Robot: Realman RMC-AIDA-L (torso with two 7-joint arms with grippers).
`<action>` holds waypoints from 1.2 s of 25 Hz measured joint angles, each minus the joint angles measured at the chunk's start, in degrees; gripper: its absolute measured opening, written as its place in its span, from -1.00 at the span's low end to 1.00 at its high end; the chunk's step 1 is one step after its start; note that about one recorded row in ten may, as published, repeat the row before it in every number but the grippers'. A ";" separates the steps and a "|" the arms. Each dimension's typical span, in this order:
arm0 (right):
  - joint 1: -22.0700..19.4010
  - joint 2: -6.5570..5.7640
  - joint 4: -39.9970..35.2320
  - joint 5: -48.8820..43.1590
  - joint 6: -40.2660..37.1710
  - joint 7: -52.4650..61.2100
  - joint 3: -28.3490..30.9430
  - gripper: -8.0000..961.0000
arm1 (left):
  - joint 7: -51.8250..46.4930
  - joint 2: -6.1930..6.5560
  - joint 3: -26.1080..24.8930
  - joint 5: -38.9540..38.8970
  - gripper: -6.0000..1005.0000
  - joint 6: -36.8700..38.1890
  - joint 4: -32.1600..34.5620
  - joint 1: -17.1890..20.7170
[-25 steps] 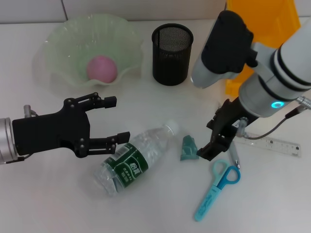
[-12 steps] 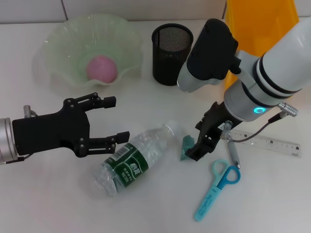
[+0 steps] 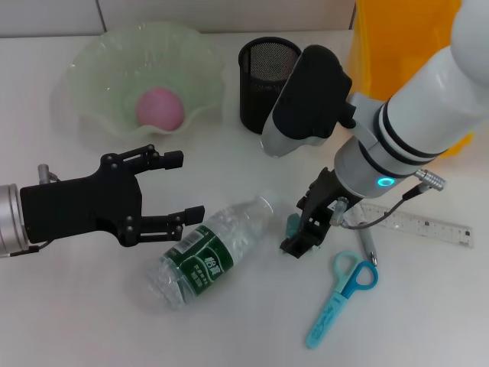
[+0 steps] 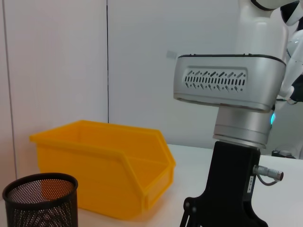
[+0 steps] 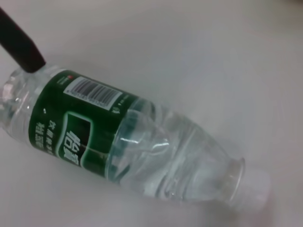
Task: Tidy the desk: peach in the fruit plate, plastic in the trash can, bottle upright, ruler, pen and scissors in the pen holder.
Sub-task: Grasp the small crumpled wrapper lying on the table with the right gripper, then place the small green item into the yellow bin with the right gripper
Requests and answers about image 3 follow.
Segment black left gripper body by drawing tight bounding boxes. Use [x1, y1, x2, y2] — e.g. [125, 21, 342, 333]
[19, 152, 144, 248]

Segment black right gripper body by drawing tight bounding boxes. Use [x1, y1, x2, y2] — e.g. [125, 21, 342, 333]
[296, 167, 362, 221]

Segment clear green-label water bottle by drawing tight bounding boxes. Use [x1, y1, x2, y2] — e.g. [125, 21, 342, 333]
[147, 187, 280, 314]

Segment pink peach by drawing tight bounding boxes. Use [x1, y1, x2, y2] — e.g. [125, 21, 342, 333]
[136, 86, 186, 133]

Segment blue sheathed scissors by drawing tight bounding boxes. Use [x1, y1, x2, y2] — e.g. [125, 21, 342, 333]
[305, 250, 379, 349]

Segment silver ballpoint pen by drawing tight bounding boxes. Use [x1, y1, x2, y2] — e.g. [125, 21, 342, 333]
[358, 227, 380, 268]

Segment black mesh pen holder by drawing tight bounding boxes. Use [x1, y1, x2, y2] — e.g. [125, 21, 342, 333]
[238, 36, 303, 136]

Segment green glass fruit plate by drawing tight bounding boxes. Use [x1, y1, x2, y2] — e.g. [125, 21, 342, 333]
[51, 21, 226, 141]

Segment transparent plastic ruler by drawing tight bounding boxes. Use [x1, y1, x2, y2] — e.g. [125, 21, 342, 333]
[343, 201, 474, 248]

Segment yellow plastic bin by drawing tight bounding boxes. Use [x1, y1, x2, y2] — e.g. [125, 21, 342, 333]
[349, 0, 478, 160]

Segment right gripper cable with plug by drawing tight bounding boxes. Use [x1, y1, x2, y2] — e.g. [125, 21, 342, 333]
[331, 167, 447, 231]

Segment gripper cable with plug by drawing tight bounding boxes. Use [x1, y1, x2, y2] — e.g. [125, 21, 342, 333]
[7, 164, 59, 257]
[331, 167, 447, 231]

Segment left gripper cable with plug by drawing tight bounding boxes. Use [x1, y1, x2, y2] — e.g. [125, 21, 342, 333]
[7, 164, 59, 257]

